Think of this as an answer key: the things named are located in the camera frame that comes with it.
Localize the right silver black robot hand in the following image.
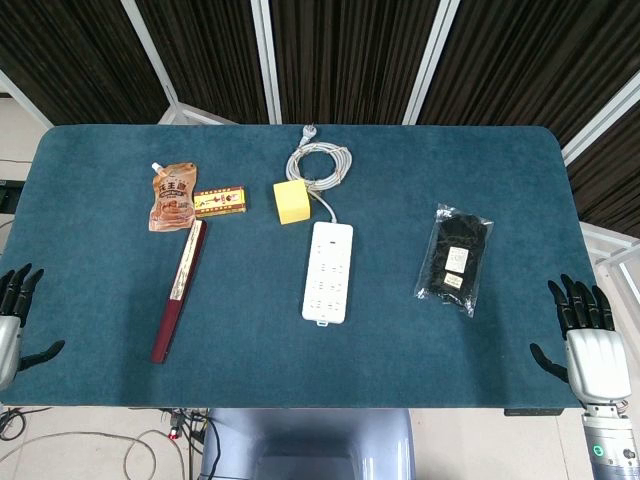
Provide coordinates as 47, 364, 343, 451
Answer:
529, 273, 632, 401

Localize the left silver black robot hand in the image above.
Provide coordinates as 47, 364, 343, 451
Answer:
0, 263, 66, 392

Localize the white power strip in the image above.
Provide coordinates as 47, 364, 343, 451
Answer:
301, 221, 355, 330

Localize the white metal rack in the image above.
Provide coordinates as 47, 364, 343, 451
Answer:
579, 222, 640, 306

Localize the black box device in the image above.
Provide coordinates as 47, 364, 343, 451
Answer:
0, 179, 24, 216

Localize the black item in plastic bag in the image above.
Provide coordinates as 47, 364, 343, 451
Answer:
413, 202, 495, 318

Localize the brown spout pouch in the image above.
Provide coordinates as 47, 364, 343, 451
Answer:
147, 160, 198, 233

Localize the teal table mat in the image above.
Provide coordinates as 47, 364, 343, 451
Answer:
0, 123, 624, 409

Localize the yellow red small box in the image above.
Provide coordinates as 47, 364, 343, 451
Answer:
192, 186, 248, 218

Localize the blue-grey robot torso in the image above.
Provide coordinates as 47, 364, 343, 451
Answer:
199, 407, 416, 480

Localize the black floor cable bundle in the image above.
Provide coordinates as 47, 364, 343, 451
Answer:
0, 407, 51, 442

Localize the grey floor cable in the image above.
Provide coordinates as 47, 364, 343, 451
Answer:
0, 429, 187, 480

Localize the cable bundle with red plug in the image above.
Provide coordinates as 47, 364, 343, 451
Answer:
159, 407, 214, 446

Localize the white partition frame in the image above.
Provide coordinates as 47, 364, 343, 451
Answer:
402, 0, 461, 126
0, 68, 54, 129
119, 0, 241, 126
562, 69, 640, 166
249, 0, 284, 125

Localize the coiled white power cord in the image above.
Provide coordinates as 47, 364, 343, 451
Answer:
285, 124, 352, 224

